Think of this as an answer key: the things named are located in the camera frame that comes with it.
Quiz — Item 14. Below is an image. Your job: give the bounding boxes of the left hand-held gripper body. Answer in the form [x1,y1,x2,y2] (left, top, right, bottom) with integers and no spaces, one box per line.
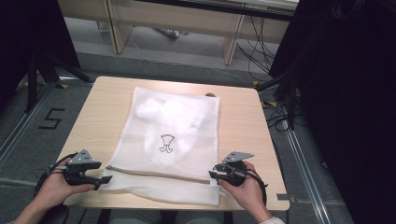
[63,148,103,187]

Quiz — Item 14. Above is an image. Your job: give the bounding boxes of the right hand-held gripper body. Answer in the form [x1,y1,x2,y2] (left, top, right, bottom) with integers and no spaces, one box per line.
[214,151,255,188]

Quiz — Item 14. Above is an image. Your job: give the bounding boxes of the white mesh laundry bag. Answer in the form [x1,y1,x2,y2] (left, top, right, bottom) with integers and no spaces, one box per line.
[99,86,226,207]

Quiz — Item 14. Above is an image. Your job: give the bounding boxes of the person's right hand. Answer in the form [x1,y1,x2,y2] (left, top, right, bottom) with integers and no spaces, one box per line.
[218,160,266,217]

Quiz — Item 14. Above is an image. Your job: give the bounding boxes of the person's left hand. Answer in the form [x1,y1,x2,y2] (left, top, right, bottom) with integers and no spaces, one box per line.
[38,167,96,210]

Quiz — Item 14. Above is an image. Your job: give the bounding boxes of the black chair part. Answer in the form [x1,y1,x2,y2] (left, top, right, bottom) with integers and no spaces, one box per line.
[39,203,71,224]

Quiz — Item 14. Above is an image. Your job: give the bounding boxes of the grey tape strip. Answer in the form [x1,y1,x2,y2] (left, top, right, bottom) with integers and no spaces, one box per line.
[276,193,297,203]

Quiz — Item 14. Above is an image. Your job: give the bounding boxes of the white garment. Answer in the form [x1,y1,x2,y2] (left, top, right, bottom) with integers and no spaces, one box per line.
[135,92,207,162]

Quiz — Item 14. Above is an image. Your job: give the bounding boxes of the black tripod stand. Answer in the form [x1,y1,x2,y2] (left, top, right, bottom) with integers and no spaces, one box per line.
[255,70,304,131]
[23,51,95,114]

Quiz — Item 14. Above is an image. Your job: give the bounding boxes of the black curtain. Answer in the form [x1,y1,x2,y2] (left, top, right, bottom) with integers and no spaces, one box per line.
[0,0,81,105]
[268,0,396,224]

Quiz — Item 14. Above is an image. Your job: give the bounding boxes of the grey power strip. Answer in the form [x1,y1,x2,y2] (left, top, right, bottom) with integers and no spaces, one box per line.
[151,27,190,40]

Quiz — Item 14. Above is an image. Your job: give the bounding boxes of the beige wooden desk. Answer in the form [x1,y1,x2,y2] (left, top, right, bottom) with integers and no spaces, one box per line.
[57,0,301,66]

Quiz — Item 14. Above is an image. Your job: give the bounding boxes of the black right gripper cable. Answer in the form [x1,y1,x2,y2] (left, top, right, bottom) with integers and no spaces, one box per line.
[245,167,269,207]

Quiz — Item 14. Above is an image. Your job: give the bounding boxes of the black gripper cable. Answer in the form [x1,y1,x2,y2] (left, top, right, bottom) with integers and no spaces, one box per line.
[32,151,79,198]
[245,167,269,207]

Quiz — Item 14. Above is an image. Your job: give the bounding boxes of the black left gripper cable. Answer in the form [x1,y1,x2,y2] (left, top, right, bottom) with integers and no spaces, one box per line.
[32,151,79,198]

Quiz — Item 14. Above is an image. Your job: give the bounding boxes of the black floor cables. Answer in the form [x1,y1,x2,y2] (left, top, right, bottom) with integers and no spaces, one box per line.
[261,98,307,133]

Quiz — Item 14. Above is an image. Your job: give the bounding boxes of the metal floor rail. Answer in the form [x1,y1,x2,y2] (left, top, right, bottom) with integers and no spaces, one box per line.
[0,81,56,169]
[279,119,332,224]

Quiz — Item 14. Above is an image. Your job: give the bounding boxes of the black hanging cables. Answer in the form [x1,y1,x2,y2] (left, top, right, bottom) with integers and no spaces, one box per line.
[235,15,279,82]

